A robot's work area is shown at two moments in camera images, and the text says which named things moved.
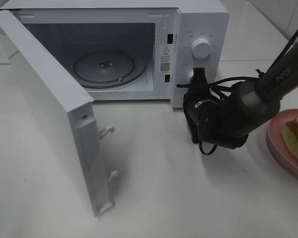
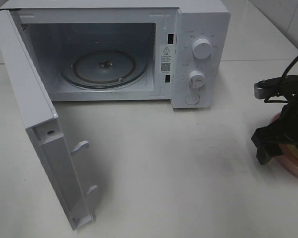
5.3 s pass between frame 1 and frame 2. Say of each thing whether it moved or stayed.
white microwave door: moved
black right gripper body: moved
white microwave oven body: stayed
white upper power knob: stayed
